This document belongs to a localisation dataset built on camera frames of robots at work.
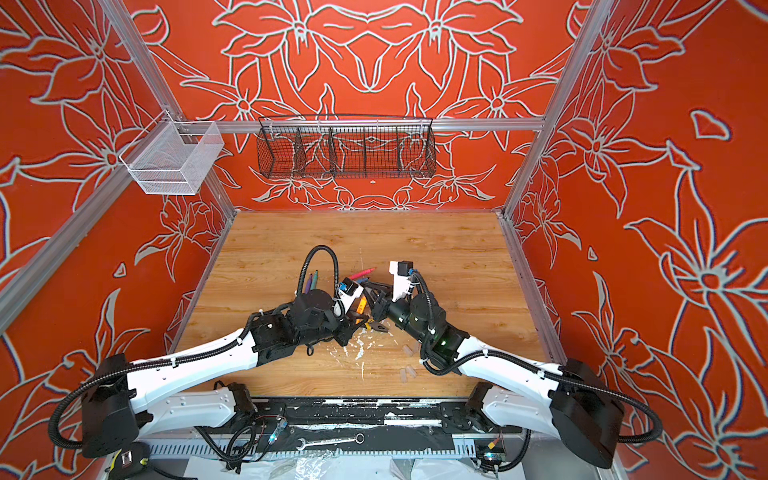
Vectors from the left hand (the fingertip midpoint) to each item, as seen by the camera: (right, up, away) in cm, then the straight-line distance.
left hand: (366, 312), depth 73 cm
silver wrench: (-15, -31, -4) cm, 34 cm away
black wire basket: (-9, +51, +27) cm, 58 cm away
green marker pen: (-19, +4, +25) cm, 32 cm away
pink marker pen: (-3, +7, +27) cm, 28 cm away
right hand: (-2, +7, -4) cm, 8 cm away
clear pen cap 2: (+14, -13, +12) cm, 23 cm away
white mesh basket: (-62, +44, +19) cm, 79 cm away
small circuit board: (+30, -32, -5) cm, 44 cm away
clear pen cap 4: (+12, -18, +6) cm, 22 cm away
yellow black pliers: (+2, -7, +13) cm, 15 cm away
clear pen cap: (+11, -13, +10) cm, 20 cm away
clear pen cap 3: (+10, -19, +6) cm, 22 cm away
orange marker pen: (-1, +2, -2) cm, 3 cm away
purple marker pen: (-21, +3, +24) cm, 32 cm away
